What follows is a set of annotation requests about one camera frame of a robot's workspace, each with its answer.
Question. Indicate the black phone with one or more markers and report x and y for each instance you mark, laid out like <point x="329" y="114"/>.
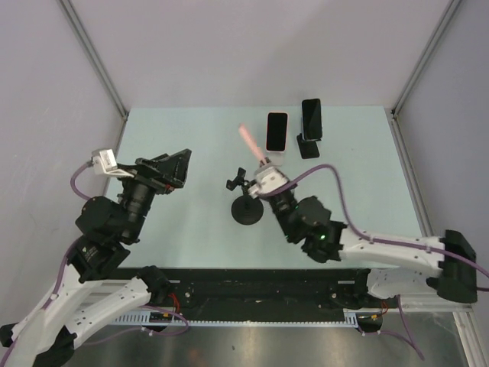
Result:
<point x="311" y="119"/>

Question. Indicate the white phone stand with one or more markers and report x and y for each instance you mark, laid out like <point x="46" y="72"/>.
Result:
<point x="277" y="158"/>

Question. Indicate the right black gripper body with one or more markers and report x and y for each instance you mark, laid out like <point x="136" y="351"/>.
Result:
<point x="282" y="204"/>

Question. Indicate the right aluminium frame post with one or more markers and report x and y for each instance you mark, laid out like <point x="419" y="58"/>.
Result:
<point x="434" y="41"/>

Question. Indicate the aluminium frame post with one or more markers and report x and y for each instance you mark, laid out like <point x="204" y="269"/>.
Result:
<point x="89" y="49"/>
<point x="434" y="41"/>

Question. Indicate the left aluminium frame post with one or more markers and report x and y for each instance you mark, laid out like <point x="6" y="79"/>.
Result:
<point x="89" y="49"/>

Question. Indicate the black round-base phone stand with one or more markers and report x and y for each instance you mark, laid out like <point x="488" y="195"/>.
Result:
<point x="245" y="210"/>

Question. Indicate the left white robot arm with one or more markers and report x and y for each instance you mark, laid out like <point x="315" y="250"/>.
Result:
<point x="59" y="324"/>

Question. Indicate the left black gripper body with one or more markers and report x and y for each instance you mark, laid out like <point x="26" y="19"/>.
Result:
<point x="141" y="191"/>

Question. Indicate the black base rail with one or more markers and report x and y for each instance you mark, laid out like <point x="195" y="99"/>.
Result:
<point x="269" y="295"/>

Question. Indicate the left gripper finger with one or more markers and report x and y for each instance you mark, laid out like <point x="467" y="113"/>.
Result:
<point x="174" y="168"/>
<point x="157" y="166"/>

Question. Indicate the white slotted cable duct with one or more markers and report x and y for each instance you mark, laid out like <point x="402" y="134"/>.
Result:
<point x="147" y="318"/>

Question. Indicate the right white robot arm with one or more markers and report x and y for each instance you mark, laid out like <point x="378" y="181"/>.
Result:
<point x="445" y="264"/>

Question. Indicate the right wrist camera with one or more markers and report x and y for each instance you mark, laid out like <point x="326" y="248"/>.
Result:
<point x="269" y="181"/>

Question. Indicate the pink-cased phone on stand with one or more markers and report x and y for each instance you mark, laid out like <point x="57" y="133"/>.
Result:
<point x="276" y="134"/>

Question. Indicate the black rectangular phone stand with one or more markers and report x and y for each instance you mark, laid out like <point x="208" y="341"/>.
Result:
<point x="308" y="149"/>

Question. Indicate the pink phone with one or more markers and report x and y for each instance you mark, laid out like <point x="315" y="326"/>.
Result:
<point x="251" y="143"/>

